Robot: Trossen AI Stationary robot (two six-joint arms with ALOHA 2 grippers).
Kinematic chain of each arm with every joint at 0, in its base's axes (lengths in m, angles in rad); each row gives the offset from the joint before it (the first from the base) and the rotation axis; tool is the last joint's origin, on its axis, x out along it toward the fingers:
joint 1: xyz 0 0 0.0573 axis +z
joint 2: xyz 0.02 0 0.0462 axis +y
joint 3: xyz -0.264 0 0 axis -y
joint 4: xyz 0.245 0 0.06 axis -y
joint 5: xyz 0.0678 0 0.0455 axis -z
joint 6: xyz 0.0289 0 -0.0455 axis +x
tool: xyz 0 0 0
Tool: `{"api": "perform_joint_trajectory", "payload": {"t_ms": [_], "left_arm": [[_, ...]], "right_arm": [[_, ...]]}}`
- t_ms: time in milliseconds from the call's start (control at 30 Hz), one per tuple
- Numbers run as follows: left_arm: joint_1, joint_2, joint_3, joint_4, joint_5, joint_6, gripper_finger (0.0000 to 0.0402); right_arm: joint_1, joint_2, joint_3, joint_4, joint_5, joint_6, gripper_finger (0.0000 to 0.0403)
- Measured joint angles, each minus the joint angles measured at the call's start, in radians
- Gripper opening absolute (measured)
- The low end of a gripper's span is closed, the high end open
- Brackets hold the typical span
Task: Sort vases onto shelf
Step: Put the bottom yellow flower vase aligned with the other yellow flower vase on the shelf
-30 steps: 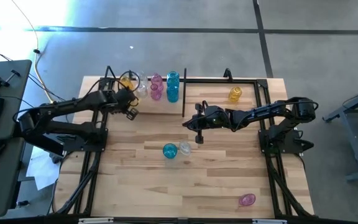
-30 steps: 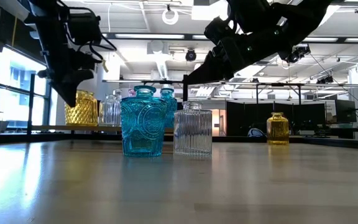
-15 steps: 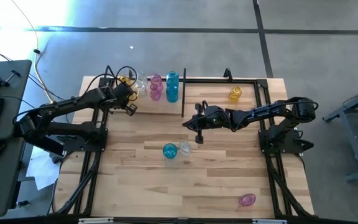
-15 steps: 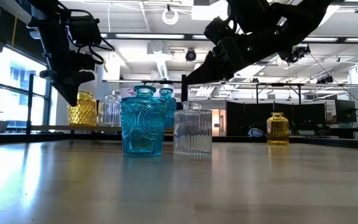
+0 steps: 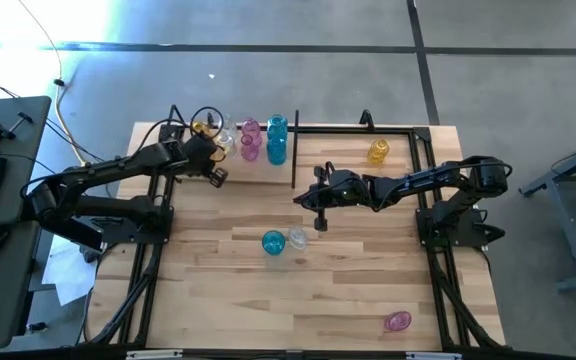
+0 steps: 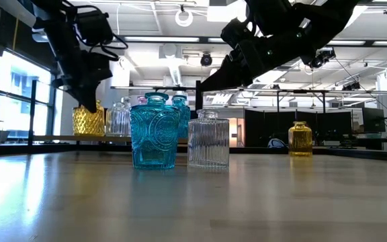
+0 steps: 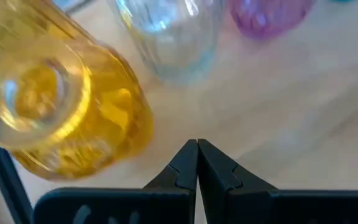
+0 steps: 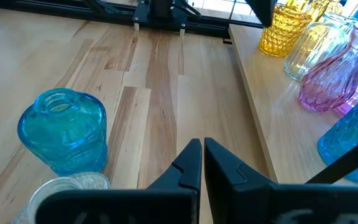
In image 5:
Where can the black aluminium table frame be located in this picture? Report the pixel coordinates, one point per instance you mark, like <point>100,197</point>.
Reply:
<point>348,130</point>

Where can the black desk support beam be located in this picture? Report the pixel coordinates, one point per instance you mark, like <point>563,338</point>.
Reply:
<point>78,232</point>

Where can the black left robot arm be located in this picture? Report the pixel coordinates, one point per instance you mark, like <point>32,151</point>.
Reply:
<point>118,167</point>

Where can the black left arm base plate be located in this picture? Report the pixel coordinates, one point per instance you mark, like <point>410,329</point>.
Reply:
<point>118,235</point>

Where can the yellow panelled round glass vase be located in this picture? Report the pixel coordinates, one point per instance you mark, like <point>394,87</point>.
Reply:
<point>198,128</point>

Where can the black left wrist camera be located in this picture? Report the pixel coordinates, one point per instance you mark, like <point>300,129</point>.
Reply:
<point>218,177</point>

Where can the black floor plug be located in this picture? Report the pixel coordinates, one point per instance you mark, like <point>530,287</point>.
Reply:
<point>36,327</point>

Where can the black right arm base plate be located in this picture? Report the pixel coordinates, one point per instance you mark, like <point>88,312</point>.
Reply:
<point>428,235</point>

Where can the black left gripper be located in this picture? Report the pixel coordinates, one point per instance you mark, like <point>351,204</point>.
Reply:
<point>202,155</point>

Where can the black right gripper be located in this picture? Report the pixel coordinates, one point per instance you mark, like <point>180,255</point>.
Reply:
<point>345,189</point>

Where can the pink ribbed glass vase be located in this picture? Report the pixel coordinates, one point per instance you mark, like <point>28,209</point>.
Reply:
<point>251,127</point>
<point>398,321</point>

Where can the black metal shelf frame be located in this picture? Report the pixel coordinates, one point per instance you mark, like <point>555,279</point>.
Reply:
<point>296,150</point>

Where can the yellow glass bottle vase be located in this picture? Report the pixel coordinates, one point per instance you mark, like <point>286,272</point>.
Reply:
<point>378,151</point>

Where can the clear wide panelled glass vase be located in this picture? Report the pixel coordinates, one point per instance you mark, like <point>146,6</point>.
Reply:
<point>228,142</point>

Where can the blue round embossed glass vase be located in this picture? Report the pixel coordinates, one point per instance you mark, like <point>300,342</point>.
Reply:
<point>273,243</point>

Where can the blue square textured glass vase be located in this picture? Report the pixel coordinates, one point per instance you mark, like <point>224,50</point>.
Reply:
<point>277,124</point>

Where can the silver aluminium bracket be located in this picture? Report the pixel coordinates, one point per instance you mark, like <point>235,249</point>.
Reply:
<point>153,354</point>
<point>433,356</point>

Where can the pink swirl glass bud vase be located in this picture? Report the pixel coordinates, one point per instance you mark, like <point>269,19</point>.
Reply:
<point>249,150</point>

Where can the clear finely ribbed glass vase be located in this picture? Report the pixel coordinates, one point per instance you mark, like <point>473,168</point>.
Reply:
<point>297,238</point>

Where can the grey metal side table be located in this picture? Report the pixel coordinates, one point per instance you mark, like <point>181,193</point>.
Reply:
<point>566,232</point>

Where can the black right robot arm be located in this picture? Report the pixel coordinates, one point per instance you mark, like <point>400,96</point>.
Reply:
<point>433,180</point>

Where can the white paper sheet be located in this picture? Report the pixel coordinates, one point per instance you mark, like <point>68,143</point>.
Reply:
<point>68,272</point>

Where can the blue tall glass bottle vase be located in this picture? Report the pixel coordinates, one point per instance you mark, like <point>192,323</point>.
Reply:
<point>276,152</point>

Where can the dark grey desk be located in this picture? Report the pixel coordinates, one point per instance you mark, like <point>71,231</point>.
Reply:
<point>13,300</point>

